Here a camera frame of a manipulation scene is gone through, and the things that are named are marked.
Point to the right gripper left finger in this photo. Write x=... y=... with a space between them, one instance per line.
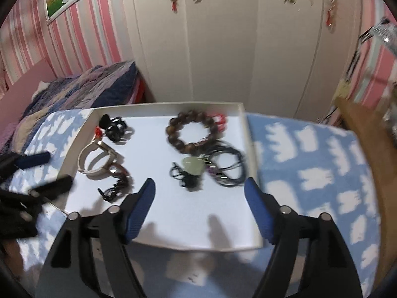
x=69 y=269

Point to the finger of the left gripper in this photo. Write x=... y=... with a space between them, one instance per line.
x=52 y=190
x=30 y=161

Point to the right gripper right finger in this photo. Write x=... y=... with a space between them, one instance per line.
x=328 y=270

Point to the watch with grey band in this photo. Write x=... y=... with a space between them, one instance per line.
x=96 y=158

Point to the red knot orange gourd charm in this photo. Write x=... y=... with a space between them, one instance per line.
x=98 y=134

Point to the black hair claw clip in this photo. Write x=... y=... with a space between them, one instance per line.
x=115 y=129

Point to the blue polar bear blanket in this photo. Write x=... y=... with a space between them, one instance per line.
x=310 y=167

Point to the striped purple blue quilt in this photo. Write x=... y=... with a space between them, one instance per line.
x=116 y=84

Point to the wooden desk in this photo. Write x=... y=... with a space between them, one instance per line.
x=380 y=153

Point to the white shallow tray box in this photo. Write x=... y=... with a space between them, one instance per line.
x=213 y=218

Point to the white wardrobe with ornaments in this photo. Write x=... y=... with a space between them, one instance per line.
x=277 y=57

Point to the wall power socket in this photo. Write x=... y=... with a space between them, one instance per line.
x=343 y=89

